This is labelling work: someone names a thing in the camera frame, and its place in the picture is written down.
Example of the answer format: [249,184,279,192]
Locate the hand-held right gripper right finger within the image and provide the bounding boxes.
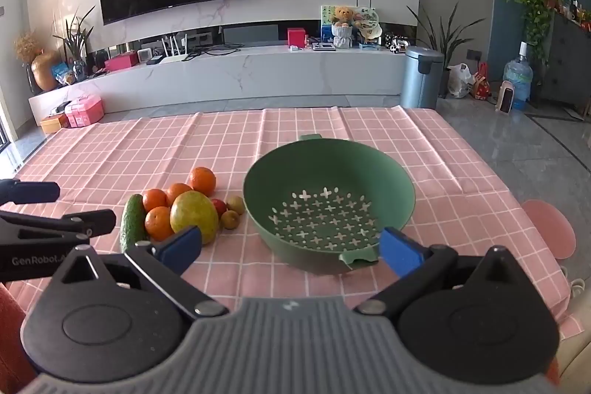
[353,227,536,321]

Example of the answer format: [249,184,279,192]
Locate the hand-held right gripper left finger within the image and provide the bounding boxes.
[48,225,230,321]

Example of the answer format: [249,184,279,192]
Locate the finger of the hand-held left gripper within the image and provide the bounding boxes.
[0,208,117,244]
[0,179,62,205]

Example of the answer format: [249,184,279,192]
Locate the orange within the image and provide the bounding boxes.
[144,206,175,241]
[141,188,168,212]
[188,167,217,197]
[166,182,194,205]

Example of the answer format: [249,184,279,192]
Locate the yellow-green mango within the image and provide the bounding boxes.
[169,190,219,245]

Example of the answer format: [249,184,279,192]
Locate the green cucumber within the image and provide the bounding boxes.
[120,194,147,254]

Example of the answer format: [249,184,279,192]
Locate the green colander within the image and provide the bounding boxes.
[242,134,415,275]

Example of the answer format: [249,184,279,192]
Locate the orange cardboard box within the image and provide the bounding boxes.
[40,113,70,134]

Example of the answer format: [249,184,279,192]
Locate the pink gift boxes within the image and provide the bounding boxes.
[65,95,105,128]

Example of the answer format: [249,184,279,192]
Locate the pink checked tablecloth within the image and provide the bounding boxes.
[0,105,580,337]

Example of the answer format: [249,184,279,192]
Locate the orange round vase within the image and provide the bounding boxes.
[31,50,61,92]

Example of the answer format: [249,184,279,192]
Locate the blue snack bag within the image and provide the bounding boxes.
[51,62,75,83]

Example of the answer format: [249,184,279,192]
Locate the dried flower bunch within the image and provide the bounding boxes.
[14,33,43,62]

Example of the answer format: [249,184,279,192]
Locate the long-leaf plant in glass vase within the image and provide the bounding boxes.
[53,6,95,82]

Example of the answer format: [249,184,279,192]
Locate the pink round chair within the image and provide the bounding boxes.
[522,199,577,261]

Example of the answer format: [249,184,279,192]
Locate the pink flat box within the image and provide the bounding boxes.
[104,51,139,72]

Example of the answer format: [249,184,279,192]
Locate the blue-grey pedal trash can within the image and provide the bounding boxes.
[400,46,445,109]

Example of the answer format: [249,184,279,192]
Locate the white marble TV console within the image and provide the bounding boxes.
[28,45,411,118]

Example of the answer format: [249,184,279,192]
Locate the white plastic bag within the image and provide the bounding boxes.
[447,63,475,99]

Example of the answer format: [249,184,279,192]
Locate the small white heater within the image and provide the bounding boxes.
[496,81,515,114]

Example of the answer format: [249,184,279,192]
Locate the red gift bag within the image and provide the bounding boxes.
[471,62,492,100]

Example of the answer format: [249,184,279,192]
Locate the white router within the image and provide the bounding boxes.
[159,33,190,63]

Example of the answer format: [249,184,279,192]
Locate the blue water jug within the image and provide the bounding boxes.
[502,42,534,111]

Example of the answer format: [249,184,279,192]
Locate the tall-leaf floor plant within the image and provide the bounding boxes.
[406,1,485,99]

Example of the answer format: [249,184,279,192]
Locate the colourful picture board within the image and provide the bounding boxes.
[321,5,384,45]

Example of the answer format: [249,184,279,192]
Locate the green pothos plant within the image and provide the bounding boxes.
[505,0,561,62]

